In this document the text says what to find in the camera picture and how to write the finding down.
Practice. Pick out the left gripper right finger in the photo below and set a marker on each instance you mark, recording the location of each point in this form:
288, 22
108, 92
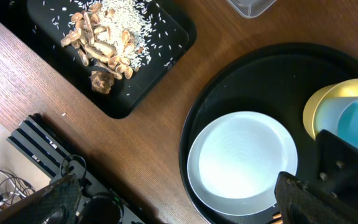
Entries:
298, 202

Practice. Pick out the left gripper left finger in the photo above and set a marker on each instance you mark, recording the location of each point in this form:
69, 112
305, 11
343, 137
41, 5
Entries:
55, 203

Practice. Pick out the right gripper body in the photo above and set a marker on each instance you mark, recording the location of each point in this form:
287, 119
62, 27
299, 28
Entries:
338, 168

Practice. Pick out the blue cup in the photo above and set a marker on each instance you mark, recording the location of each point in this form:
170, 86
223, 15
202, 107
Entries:
339, 116

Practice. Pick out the grey plate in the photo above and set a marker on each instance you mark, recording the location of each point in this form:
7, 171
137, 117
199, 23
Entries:
234, 162

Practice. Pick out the food scraps and rice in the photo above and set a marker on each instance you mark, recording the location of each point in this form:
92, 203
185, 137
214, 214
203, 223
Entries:
115, 39

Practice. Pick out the yellow bowl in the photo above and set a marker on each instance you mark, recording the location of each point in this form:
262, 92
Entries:
348, 88

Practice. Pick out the round black serving tray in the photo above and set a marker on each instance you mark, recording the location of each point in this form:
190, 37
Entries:
277, 81

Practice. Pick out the black rectangular tray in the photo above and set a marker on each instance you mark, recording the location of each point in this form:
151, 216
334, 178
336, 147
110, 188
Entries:
125, 96

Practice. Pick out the clear plastic bin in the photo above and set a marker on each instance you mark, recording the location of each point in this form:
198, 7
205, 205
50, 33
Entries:
250, 9

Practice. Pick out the black slotted base frame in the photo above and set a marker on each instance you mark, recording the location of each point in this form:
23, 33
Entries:
54, 156

